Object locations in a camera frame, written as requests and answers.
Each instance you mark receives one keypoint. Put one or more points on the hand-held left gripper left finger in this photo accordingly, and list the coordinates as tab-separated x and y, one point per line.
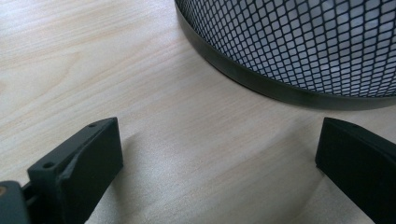
87	168

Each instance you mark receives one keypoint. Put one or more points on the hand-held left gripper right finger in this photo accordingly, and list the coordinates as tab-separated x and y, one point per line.
361	161

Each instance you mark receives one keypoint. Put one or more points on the black mesh trash bin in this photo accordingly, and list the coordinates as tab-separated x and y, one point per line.
249	77

